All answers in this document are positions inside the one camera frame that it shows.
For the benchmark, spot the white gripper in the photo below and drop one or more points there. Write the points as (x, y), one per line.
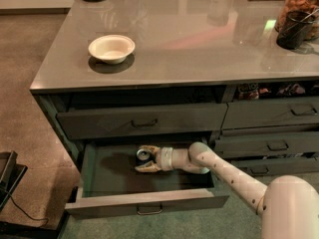
(163, 158)

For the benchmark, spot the blue pepsi can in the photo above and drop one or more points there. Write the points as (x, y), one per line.
(143, 156)

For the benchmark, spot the black stand at left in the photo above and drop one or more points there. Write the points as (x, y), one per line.
(11, 173)

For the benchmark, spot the glass snack jar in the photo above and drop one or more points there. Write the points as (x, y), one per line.
(308, 6)

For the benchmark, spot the grey counter cabinet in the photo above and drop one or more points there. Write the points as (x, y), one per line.
(187, 52)

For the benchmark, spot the grey middle right drawer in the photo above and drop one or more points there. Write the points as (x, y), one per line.
(267, 144)

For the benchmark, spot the grey top left drawer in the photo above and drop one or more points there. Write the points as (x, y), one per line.
(101, 123)

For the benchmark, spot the grey bottom right drawer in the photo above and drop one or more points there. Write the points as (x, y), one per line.
(278, 166)

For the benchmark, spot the snack bag in shelf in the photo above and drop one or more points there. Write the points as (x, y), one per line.
(248, 91)

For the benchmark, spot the grey top right drawer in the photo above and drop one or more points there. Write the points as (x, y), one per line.
(274, 112)

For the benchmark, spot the open grey middle drawer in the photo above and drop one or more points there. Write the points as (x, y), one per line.
(110, 186)

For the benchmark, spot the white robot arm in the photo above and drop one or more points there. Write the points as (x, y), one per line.
(288, 206)

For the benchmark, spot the white paper bowl near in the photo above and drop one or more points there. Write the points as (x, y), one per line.
(111, 49)

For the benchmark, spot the black cup with utensil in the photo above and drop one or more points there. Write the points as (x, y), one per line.
(294, 30)

